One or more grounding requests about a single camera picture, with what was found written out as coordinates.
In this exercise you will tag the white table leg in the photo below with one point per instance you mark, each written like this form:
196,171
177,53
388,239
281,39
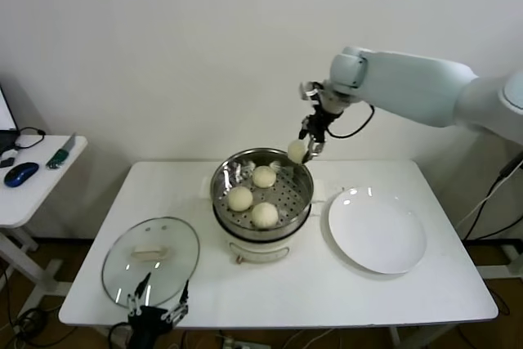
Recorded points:
395,334

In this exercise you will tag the glass pot lid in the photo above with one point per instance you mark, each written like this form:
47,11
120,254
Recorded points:
151,230

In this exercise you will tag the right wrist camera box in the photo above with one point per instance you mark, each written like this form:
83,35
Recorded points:
310,89

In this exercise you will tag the white round plate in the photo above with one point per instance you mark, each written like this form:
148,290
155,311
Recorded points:
376,230

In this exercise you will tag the black laptop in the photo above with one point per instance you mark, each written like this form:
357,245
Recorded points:
5,138

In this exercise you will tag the white steamed baozi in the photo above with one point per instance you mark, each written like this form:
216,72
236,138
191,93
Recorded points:
240,198
265,215
296,150
264,176

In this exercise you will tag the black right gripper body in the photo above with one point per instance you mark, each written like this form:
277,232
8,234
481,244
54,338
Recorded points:
318,126

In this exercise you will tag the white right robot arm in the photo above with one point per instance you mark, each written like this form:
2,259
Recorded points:
408,83

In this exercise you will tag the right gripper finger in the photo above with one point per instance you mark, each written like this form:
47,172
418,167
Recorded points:
314,148
302,133

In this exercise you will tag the white side table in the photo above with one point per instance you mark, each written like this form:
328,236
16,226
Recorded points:
37,198

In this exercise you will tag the steel steamer basket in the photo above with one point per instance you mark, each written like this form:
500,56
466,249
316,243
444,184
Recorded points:
294,198

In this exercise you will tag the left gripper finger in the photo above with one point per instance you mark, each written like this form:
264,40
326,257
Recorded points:
180,303
138,296

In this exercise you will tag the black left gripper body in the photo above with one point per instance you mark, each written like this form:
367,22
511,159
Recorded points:
146,324

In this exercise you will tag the blue computer mouse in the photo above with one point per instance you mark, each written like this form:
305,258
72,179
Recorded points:
21,173

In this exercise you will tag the small black adapter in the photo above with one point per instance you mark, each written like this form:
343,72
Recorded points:
6,164

